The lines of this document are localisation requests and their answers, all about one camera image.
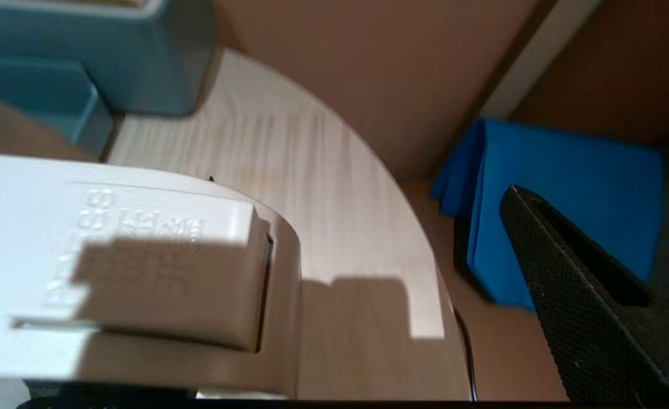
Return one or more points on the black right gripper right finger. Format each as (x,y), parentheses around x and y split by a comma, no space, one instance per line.
(596,329)

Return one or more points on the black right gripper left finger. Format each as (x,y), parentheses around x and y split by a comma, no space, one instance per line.
(107,393)

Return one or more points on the white electric kettle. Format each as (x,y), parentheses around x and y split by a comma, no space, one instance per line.
(141,255)

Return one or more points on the blue cushion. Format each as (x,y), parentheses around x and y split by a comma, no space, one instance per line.
(567,193)

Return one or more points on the beige brown-edged panel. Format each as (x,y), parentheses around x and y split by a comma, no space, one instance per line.
(539,57)

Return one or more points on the blue-grey plastic box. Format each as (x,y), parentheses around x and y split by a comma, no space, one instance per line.
(113,51)

